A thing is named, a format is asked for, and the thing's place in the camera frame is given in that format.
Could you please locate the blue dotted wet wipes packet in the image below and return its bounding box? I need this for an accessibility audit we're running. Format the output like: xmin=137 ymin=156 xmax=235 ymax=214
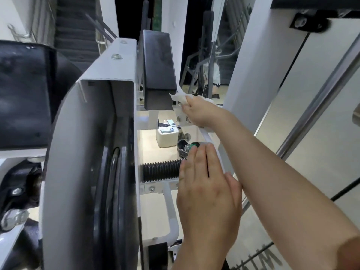
xmin=159 ymin=125 xmax=177 ymax=136

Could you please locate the cream white storage box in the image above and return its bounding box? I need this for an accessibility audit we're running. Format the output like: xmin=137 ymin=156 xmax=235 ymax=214
xmin=155 ymin=127 xmax=179 ymax=149

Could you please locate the grey staircase with railing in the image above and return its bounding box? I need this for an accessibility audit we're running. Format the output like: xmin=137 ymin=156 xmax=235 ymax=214
xmin=31 ymin=0 xmax=119 ymax=66

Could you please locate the white gym machine frame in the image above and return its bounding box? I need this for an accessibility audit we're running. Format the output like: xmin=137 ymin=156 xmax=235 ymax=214
xmin=0 ymin=0 xmax=360 ymax=270

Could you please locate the black square cushion pad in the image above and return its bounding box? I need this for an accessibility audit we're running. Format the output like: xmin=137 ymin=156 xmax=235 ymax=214
xmin=0 ymin=40 xmax=83 ymax=152
xmin=140 ymin=30 xmax=178 ymax=111

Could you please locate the person's right forearm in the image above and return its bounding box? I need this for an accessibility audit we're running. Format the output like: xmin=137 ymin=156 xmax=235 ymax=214
xmin=213 ymin=108 xmax=360 ymax=270

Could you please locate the white cleaning wipe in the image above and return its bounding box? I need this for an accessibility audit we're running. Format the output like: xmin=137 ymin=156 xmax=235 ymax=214
xmin=168 ymin=91 xmax=216 ymax=107

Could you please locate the person's right hand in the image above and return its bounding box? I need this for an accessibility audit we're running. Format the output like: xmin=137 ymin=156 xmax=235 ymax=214
xmin=181 ymin=95 xmax=225 ymax=128

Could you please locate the person's left hand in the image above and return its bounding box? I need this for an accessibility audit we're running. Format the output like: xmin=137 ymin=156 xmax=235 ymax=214
xmin=176 ymin=142 xmax=243 ymax=251

